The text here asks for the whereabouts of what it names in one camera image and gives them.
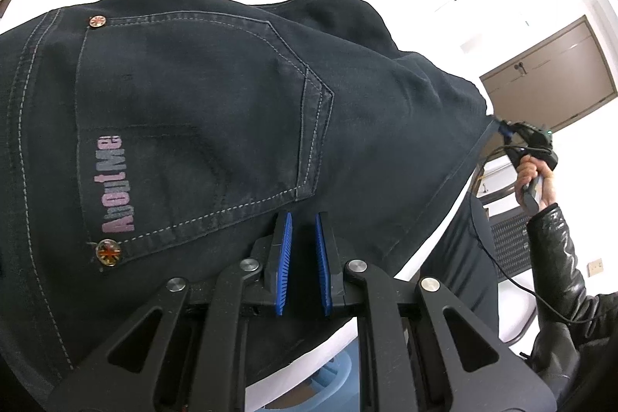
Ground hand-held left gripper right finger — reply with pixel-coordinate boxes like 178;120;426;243
315;212;559;412

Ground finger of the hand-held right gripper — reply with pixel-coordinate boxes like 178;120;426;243
491;115;516;143

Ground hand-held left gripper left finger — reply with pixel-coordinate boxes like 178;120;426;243
46;212;294;412

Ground dark navy denim pants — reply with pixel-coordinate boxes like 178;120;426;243
0;0;498;408

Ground person's right hand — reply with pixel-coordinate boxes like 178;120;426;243
514;154;559;211

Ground brown door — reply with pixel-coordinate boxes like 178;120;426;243
479;15;618;134

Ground black mesh panel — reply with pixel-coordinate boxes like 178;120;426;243
489;210;533;283

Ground light blue plastic bin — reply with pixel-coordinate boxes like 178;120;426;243
297;348;362;412

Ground person's dark clothing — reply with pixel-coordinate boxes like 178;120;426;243
418;195;500;329

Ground black cable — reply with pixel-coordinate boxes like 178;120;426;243
470;141;599;326

